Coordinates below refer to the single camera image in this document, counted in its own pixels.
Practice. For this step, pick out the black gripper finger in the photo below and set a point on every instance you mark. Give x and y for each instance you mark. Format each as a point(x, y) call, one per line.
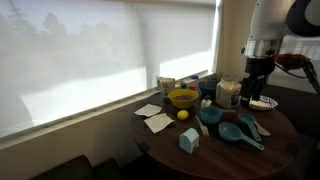
point(246, 96)
point(259, 94)

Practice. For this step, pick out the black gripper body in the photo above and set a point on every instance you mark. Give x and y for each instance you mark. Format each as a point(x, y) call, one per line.
point(260, 68)

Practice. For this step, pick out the small blue measuring spoon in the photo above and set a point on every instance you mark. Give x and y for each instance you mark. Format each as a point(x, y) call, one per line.
point(247, 119)

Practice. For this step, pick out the medium blue measuring spoon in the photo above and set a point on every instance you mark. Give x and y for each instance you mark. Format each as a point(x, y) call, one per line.
point(230, 132)

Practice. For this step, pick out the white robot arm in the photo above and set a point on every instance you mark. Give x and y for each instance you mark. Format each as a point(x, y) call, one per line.
point(266, 20)

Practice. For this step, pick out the blue patterned white plate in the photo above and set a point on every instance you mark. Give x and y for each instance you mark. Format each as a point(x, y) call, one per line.
point(270, 102)

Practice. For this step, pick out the glass jar of rice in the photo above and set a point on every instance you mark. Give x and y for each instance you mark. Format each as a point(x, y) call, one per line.
point(228, 93)

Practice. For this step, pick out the small green plant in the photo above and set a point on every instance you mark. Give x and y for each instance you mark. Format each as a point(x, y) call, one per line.
point(216, 77)

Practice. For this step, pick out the dark blue bowl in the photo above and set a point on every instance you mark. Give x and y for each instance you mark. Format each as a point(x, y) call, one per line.
point(207, 89)

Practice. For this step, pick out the small white figurine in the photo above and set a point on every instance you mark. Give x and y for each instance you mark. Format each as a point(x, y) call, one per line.
point(205, 102)

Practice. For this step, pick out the dark bench seat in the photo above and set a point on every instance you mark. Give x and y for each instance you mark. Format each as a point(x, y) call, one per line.
point(300, 110)

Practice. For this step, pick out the white plastic fork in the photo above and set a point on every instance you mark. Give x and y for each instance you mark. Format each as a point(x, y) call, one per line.
point(204, 130)

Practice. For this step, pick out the red toy block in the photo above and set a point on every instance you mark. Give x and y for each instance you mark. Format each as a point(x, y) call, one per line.
point(192, 88)

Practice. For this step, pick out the blue toy block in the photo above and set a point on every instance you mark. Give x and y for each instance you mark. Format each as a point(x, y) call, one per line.
point(194, 77)

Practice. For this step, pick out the green toy block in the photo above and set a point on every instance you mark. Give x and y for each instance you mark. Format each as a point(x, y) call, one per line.
point(183, 85)

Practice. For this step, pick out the yellow bowl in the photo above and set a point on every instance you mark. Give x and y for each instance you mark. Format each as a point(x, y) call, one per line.
point(182, 103)

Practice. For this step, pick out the yellow lemon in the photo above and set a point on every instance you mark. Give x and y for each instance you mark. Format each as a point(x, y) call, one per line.
point(182, 114)

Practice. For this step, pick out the light blue milk carton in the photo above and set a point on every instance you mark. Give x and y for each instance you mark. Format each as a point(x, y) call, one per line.
point(189, 141)

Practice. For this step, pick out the printed paper cup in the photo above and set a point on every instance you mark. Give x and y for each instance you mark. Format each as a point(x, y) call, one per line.
point(167, 86)

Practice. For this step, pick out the white paper napkin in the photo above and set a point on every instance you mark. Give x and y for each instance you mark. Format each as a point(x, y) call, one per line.
point(148, 110)
point(158, 122)

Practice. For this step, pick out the large white window blind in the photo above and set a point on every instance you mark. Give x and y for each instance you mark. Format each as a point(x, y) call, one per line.
point(83, 50)

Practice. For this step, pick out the window sill ledge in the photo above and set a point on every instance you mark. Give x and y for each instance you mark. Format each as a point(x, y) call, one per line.
point(66, 122)

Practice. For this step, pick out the dark seat cushion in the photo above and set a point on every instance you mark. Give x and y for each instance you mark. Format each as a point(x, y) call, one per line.
point(73, 168)

